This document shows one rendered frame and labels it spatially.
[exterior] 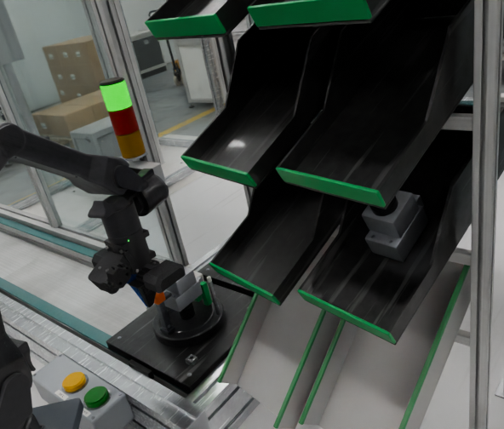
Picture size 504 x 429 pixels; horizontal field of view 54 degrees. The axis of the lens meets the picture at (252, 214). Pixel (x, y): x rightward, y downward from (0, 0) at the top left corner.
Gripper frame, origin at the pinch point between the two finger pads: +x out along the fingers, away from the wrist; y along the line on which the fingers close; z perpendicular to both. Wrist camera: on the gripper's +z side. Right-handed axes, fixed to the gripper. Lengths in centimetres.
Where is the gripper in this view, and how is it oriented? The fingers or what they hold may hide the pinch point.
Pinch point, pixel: (144, 289)
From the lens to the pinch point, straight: 89.8
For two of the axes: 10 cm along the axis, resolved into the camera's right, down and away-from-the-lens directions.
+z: -6.2, 4.5, -6.4
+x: 1.8, 8.8, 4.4
